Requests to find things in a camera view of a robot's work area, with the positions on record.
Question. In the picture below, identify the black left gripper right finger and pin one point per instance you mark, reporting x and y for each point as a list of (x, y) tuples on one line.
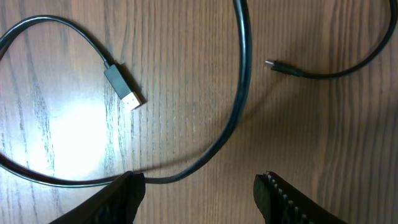
[(280, 202)]

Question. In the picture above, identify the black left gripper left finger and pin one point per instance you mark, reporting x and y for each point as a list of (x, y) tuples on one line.
[(116, 203)]

